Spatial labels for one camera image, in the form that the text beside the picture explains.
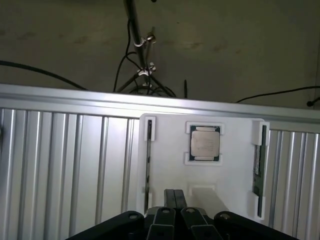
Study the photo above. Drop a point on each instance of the metal tripod stand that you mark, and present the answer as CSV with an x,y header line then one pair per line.
x,y
136,37

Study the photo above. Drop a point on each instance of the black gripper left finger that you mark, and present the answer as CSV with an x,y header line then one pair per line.
x,y
160,225

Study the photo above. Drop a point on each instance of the silver CPU chip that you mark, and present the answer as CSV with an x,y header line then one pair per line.
x,y
203,145

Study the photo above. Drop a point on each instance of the black upright rod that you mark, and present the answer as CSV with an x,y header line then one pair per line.
x,y
186,88

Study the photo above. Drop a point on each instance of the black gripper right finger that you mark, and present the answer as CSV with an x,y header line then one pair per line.
x,y
192,225

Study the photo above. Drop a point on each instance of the small black knob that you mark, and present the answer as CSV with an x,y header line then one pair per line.
x,y
309,103

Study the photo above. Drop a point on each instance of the white parts rack plate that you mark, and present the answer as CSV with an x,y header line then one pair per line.
x,y
170,155

